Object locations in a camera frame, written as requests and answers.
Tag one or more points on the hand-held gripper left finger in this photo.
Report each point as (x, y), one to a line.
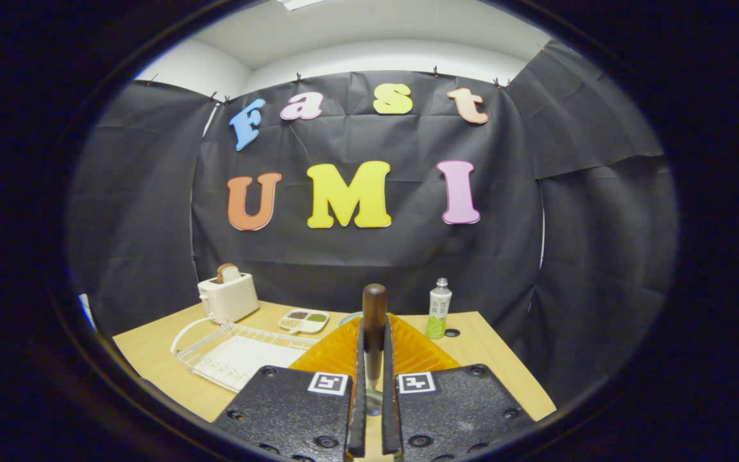
(358, 417)

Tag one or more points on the teal plate with food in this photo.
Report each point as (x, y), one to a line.
(350, 319)

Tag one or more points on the ceiling light panel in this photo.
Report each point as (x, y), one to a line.
(299, 3)

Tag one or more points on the black backdrop cloth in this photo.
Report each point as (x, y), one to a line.
(536, 256)

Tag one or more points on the green drink bottle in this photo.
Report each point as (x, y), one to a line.
(437, 311)

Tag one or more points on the white printed board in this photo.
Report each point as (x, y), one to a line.
(87, 311)

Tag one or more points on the bread slice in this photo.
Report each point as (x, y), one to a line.
(228, 274)

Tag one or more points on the white toaster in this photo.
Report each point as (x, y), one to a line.
(231, 298)

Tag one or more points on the white divided dish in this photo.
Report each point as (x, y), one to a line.
(305, 324)

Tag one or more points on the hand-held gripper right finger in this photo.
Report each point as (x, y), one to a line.
(389, 417)

